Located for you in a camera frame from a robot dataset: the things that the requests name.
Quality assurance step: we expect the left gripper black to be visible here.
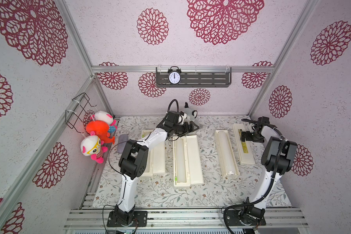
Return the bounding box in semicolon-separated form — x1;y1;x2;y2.
173;120;199;138

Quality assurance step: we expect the cream wrap dispenser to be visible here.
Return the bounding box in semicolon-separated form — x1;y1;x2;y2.
172;135;204;188
139;128;167;176

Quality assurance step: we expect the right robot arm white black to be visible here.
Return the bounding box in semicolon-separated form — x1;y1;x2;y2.
240;117;297;219

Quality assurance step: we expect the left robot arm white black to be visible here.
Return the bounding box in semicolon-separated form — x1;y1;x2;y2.
114;99;200;222

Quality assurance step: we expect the grey husky plush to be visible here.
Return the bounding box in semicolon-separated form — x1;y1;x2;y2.
179;102;200;126

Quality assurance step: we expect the floral table mat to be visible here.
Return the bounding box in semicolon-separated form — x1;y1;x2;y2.
91;116;292;208

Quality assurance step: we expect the black alarm clock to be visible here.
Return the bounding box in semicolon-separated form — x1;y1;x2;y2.
168;66;182;85

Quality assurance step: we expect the grey cloth roll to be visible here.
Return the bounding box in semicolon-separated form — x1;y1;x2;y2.
117;134;129;154

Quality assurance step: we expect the white pink plush upper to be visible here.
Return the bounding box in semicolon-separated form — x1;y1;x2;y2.
90;111;116;126

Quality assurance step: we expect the red plush toy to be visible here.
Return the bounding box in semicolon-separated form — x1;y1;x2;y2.
86;121;115;143

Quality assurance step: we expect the white plush with glasses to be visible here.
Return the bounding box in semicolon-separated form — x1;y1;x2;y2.
81;135;108;164

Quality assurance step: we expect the grey wall shelf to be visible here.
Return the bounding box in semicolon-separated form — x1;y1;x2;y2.
155;67;232;88

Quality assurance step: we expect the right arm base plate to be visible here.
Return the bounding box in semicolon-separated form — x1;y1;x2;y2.
223;206;266;226

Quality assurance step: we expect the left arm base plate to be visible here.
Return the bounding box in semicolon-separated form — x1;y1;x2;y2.
107;209;148;227

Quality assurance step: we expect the black wire basket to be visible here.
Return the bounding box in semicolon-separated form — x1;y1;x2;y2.
64;92;96;134

